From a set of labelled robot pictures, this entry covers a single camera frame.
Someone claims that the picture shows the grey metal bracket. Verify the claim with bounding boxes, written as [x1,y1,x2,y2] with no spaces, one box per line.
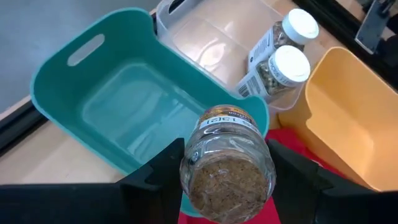
[354,0,390,55]

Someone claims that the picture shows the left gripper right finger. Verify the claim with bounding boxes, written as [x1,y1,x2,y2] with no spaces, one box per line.
[267,138,336,224]

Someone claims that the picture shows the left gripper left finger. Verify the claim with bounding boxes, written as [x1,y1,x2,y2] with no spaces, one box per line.
[119,138,187,224]

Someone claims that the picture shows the yellow plastic bin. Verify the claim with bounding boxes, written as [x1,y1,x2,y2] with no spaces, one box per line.
[278,46,398,192]

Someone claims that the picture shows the red cloth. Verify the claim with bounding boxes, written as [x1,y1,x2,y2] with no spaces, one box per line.
[177,126,346,224]

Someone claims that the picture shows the white-lid spice jar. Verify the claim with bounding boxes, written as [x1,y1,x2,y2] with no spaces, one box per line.
[247,8,320,73]
[235,45,312,104]

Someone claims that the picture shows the teal plastic bin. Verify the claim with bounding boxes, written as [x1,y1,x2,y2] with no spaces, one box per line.
[30,7,270,218]

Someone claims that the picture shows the brown spice glass jar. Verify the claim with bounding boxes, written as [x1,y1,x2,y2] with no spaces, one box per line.
[179,105,277,224]

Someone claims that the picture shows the clear plastic bin with handles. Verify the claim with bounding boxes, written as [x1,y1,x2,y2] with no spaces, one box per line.
[155,0,315,113]

